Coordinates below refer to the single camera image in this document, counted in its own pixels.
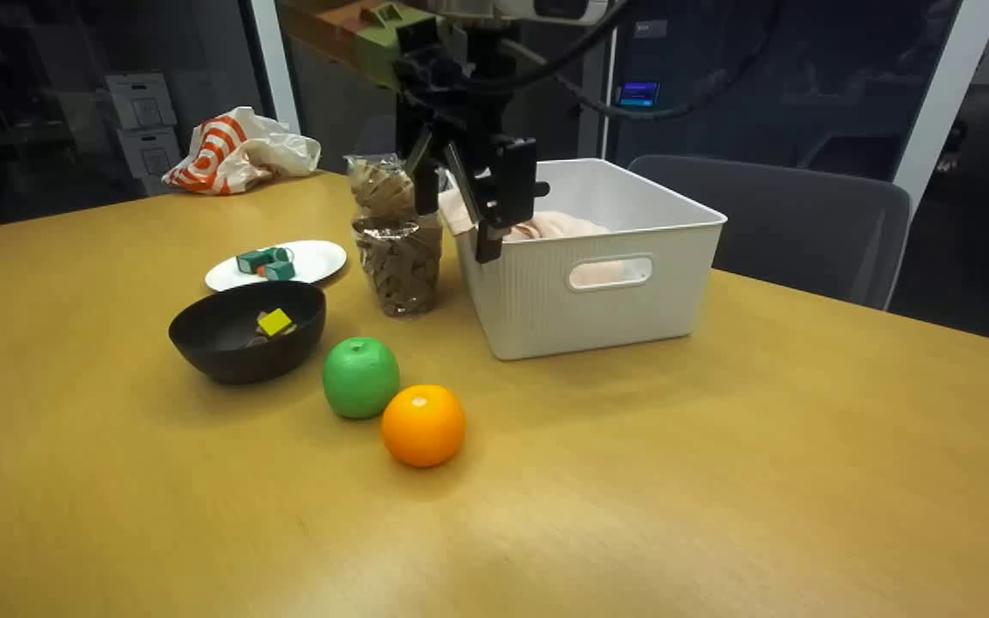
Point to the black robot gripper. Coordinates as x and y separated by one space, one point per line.
436 85

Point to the green toy apple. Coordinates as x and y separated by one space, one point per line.
357 379

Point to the yellow block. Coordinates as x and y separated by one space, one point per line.
277 325

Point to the orange toy fruit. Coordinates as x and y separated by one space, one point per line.
423 427

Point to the black bowl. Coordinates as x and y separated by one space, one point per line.
222 338

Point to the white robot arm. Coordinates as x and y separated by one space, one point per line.
468 156

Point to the white paper plate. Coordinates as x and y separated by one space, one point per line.
310 258

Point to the clear bag of snacks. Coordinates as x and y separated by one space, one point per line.
398 246

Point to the white plastic bin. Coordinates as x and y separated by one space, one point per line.
641 278

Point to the small green block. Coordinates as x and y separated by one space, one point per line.
278 274

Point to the orange white plastic bag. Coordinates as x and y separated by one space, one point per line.
243 149

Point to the large green block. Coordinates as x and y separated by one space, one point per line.
260 258

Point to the grey office chair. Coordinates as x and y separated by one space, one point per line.
819 232

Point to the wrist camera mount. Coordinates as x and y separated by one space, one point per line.
363 36

